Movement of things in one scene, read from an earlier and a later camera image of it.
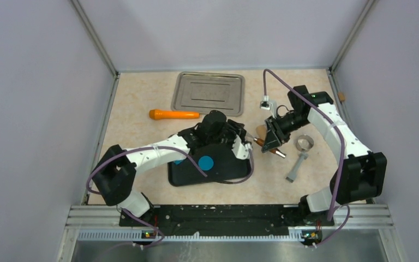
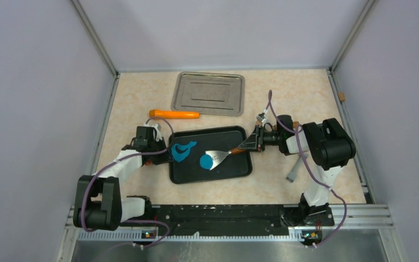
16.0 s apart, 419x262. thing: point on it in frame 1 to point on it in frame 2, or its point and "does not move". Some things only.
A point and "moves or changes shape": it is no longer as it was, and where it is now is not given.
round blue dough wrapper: (205, 162) does not move
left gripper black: (235, 128) to (163, 159)
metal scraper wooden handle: (261, 142) moves or changes shape
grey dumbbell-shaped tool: (291, 176) does not move
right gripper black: (272, 140) to (255, 141)
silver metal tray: (204, 92) does not move
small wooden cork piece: (341, 96) does not move
